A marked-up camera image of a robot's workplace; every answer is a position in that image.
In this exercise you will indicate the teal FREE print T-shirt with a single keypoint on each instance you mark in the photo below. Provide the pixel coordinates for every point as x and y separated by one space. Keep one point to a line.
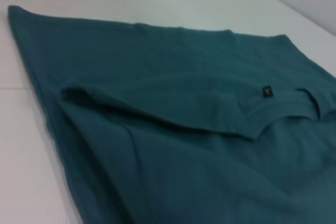
170 129

